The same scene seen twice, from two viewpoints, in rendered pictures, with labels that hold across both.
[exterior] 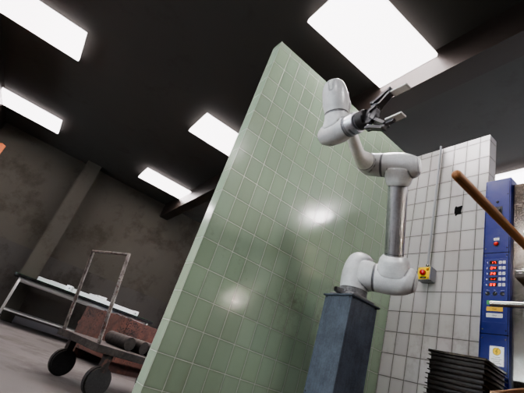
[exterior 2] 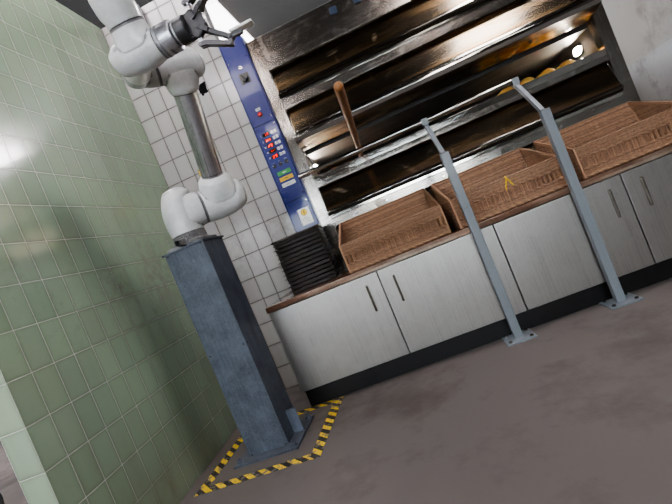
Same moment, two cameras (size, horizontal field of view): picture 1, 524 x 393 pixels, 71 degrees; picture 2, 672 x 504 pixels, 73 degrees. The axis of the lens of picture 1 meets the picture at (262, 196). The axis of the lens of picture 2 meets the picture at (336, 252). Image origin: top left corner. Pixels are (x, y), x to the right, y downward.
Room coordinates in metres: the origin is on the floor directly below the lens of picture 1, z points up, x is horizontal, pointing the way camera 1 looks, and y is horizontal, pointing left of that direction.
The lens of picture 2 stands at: (0.20, 0.67, 0.77)
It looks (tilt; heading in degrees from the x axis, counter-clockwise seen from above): 1 degrees down; 308
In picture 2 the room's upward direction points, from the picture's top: 23 degrees counter-clockwise
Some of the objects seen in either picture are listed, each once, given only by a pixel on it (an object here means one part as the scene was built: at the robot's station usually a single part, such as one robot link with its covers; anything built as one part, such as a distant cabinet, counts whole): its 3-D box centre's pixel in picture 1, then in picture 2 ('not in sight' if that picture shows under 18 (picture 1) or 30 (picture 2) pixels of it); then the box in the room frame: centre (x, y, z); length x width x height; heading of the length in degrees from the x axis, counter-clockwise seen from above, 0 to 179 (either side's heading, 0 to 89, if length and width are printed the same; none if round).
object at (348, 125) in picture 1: (354, 123); (169, 38); (1.18, -0.26, 1.49); 0.09 x 0.06 x 0.09; 118
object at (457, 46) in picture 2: not in sight; (428, 59); (1.13, -2.05, 1.54); 1.79 x 0.11 x 0.19; 29
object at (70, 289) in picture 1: (77, 316); not in sight; (7.36, 2.45, 0.45); 2.49 x 0.97 x 0.90; 117
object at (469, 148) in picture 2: not in sight; (461, 141); (1.13, -2.05, 1.02); 1.79 x 0.11 x 0.19; 29
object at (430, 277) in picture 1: (426, 274); not in sight; (2.42, -1.28, 1.46); 0.10 x 0.07 x 0.10; 29
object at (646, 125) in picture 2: not in sight; (608, 137); (0.45, -2.12, 0.72); 0.56 x 0.49 x 0.28; 30
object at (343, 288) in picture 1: (349, 294); (189, 240); (1.98, -0.63, 1.03); 0.22 x 0.18 x 0.06; 117
